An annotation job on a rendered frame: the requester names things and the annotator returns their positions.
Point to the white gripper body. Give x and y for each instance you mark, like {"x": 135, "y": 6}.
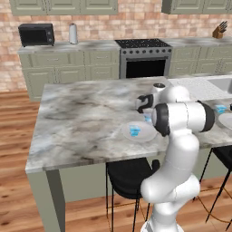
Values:
{"x": 140, "y": 104}

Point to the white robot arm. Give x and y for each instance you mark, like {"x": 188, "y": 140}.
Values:
{"x": 181, "y": 157}

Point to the blue yogurt container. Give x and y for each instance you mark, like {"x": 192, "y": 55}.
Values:
{"x": 147, "y": 118}
{"x": 221, "y": 109}
{"x": 134, "y": 130}

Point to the round pale grey plate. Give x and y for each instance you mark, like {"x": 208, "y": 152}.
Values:
{"x": 146, "y": 136}
{"x": 226, "y": 121}

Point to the steel stove with oven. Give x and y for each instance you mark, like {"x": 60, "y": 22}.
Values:
{"x": 145, "y": 60}

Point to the white sink with drainboard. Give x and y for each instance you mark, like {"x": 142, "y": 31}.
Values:
{"x": 199, "y": 87}

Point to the green base cupboards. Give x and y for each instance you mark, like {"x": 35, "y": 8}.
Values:
{"x": 199, "y": 60}
{"x": 69, "y": 69}

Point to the black bar stool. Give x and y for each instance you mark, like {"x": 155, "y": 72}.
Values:
{"x": 225, "y": 155}
{"x": 127, "y": 178}

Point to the white paper towel roll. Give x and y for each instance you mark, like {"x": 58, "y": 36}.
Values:
{"x": 73, "y": 33}

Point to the green kitchen island base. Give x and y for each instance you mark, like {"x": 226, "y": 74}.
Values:
{"x": 81, "y": 184}

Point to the wooden knife block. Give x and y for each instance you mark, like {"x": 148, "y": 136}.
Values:
{"x": 218, "y": 32}

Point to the black toaster oven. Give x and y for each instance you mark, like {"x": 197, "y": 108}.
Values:
{"x": 36, "y": 34}

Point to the green wall cupboards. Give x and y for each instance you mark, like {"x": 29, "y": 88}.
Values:
{"x": 63, "y": 6}
{"x": 199, "y": 6}

